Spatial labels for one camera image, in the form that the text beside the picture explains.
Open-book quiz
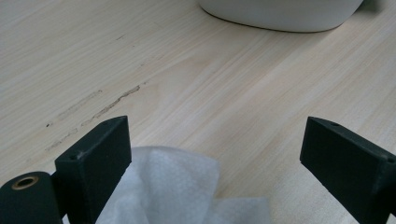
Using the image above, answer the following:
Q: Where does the white tissue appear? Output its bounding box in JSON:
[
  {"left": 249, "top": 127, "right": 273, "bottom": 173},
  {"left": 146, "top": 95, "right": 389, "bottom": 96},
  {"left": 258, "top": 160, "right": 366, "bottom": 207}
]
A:
[{"left": 62, "top": 146, "right": 272, "bottom": 224}]

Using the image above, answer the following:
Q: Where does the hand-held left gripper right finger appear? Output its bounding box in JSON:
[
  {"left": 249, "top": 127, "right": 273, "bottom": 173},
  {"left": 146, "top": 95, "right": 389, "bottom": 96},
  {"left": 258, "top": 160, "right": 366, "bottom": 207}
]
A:
[{"left": 299, "top": 116, "right": 396, "bottom": 224}]

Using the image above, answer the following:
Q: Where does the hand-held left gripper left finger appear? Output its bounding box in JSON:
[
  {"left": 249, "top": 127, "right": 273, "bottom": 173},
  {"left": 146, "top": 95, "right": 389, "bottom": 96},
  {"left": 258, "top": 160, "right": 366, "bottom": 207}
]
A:
[{"left": 54, "top": 115, "right": 133, "bottom": 224}]

